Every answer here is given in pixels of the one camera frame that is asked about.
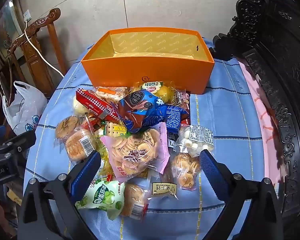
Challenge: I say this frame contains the clear packet small cookies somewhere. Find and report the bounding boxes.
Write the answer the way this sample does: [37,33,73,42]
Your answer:
[170,152,202,191]

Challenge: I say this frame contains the orange cardboard box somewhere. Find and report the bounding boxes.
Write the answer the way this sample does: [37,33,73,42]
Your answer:
[80,29,215,95]

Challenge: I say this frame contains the round brown cracker packet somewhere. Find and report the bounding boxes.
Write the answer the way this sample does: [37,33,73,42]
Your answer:
[54,115,80,140]

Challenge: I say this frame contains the green soda cracker packet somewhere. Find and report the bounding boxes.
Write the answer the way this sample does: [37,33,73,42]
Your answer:
[104,122,130,138]

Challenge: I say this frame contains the clear rice cracker packet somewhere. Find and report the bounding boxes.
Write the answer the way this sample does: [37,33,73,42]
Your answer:
[93,86,128,103]

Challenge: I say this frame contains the white plastic bag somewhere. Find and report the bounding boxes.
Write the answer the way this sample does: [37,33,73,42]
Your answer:
[2,81,48,135]

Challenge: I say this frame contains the red gold cake packet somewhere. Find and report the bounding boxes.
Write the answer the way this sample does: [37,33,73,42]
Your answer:
[81,114,108,133]

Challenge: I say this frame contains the brown carved wooden chair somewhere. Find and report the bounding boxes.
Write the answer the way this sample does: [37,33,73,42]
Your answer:
[7,7,68,98]

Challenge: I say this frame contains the green apple candy packet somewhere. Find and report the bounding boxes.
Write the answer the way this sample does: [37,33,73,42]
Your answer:
[75,179,126,221]

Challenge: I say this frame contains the pink rice cracker packet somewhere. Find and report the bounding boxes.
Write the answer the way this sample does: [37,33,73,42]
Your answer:
[100,122,171,183]

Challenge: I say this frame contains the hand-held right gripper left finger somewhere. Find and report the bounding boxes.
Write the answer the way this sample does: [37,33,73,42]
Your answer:
[17,150,108,240]

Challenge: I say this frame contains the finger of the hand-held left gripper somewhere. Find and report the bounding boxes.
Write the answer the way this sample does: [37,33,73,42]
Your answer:
[0,130,37,155]

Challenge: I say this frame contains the black white snack packet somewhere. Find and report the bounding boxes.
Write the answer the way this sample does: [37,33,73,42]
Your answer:
[167,131,180,152]

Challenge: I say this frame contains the clear packet white balls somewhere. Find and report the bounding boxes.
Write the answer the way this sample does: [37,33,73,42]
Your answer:
[176,124,215,155]

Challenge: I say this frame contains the dark carved wooden chair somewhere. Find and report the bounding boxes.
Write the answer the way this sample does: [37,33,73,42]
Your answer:
[212,0,300,240]

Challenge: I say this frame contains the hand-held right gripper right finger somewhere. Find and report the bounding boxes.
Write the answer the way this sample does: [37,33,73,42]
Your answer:
[199,149,284,240]

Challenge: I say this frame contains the yellow green snack packet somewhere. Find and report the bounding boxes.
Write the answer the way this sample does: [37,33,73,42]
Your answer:
[96,144,115,180]

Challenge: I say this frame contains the framed wall picture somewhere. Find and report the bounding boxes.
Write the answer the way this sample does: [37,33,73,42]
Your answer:
[0,0,20,55]

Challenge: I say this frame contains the pink clear snack packet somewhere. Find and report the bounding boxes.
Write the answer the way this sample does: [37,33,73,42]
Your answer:
[175,90,191,128]

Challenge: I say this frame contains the red checkered biscuit packet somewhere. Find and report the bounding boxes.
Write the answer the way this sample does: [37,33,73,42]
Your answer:
[76,88,120,122]

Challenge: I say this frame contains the clear cracker packet with barcode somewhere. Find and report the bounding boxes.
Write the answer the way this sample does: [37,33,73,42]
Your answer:
[65,127,98,163]
[119,183,150,222]

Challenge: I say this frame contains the white power cable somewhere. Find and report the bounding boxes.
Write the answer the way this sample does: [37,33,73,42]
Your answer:
[24,19,65,77]

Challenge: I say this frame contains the blue packet white print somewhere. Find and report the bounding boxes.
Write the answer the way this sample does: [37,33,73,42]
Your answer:
[165,105,190,133]

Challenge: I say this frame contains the white bun packet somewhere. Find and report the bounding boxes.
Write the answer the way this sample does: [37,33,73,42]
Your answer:
[72,97,90,117]

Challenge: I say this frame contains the pink cloth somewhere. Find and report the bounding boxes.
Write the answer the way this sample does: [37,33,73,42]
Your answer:
[240,61,285,183]

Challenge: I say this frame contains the blue brown cookie packet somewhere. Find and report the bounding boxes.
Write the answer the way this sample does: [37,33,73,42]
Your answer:
[116,89,183,133]

